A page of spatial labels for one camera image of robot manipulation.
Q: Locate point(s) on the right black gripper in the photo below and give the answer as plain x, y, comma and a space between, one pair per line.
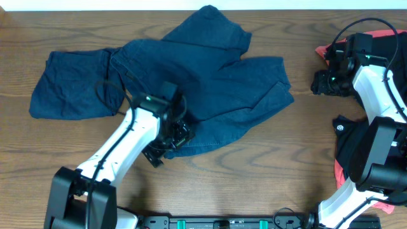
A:
319, 84

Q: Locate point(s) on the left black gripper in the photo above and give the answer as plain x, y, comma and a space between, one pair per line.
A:
177, 138

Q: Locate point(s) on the dark blue denim shorts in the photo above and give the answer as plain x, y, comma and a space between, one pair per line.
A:
226, 94

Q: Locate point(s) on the dark blue garment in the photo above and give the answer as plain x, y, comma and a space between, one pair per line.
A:
78, 85

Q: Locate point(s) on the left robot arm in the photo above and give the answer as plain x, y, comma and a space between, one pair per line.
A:
86, 196

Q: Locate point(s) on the black garment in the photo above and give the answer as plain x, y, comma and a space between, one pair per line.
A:
356, 143

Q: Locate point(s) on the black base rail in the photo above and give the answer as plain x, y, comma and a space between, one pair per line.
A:
165, 222

